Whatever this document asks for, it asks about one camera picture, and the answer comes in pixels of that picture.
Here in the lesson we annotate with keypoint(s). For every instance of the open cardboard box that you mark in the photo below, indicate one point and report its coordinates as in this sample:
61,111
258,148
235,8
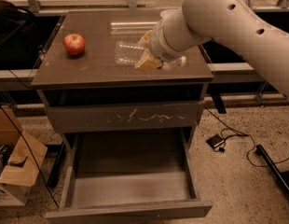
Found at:
21,155

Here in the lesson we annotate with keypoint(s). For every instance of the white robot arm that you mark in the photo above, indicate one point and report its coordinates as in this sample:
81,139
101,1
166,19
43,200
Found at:
230,23

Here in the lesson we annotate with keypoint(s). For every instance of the scratched grey top drawer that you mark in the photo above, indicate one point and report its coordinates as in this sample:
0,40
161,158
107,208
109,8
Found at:
96,118

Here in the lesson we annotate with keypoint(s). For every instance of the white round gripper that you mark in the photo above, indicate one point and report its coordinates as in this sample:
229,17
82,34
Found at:
159,46

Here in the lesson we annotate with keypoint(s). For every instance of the black bag on ledge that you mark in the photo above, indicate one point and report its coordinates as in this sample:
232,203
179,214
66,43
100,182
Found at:
12,19

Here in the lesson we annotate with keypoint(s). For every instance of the black stand foot left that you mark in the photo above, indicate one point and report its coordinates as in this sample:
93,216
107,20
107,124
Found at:
55,151

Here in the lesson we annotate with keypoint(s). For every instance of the grey drawer cabinet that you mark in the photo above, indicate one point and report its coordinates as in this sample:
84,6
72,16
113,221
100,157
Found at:
94,78

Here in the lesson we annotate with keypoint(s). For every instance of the red apple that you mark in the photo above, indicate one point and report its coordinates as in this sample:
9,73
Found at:
74,44

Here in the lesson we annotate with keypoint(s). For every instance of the black power adapter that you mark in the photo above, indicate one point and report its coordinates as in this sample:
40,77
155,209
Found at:
215,141

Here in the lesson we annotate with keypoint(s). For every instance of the open grey middle drawer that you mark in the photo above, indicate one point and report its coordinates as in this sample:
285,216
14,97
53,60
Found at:
123,177

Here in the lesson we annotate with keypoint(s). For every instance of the black metal floor bar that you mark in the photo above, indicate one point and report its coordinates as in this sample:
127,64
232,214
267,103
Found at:
282,177

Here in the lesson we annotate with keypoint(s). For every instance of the white ceramic bowl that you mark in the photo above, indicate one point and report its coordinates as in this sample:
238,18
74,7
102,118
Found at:
166,13

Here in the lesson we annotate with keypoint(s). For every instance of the clear plastic water bottle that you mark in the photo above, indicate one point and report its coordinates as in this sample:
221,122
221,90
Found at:
128,54

